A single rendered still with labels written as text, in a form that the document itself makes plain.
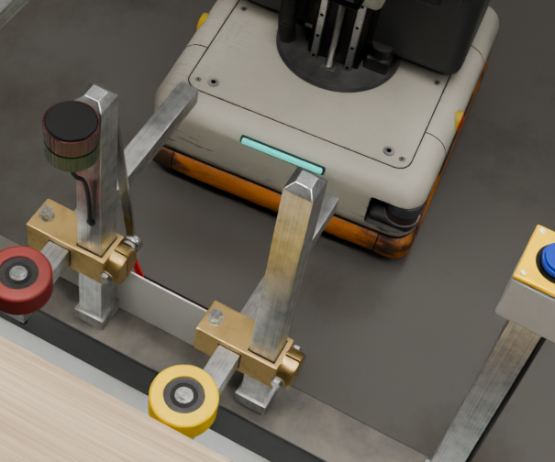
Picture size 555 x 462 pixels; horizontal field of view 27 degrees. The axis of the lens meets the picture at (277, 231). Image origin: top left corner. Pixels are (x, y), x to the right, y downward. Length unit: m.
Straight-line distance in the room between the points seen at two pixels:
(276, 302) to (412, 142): 1.15
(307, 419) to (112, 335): 0.29
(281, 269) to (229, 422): 0.35
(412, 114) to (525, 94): 0.59
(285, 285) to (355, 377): 1.13
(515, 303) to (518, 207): 1.65
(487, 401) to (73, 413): 0.46
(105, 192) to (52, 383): 0.23
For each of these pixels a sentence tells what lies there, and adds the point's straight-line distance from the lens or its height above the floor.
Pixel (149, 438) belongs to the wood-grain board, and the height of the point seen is 0.90.
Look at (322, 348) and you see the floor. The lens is 2.42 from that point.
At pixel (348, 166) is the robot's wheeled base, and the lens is 2.36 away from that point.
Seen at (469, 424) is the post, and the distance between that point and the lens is 1.35.
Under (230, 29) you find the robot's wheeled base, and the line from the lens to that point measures 2.57.
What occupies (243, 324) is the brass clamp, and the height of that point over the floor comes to 0.83.
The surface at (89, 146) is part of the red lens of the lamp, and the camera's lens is 1.22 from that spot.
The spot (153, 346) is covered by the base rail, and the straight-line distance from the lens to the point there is 1.58.
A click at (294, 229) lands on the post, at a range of 1.20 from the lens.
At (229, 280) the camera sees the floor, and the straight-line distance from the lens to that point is 2.48.
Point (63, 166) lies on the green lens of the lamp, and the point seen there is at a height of 1.11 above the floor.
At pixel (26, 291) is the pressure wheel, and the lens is 1.38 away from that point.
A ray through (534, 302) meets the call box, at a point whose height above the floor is 1.20.
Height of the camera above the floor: 2.07
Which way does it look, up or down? 54 degrees down
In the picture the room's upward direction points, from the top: 12 degrees clockwise
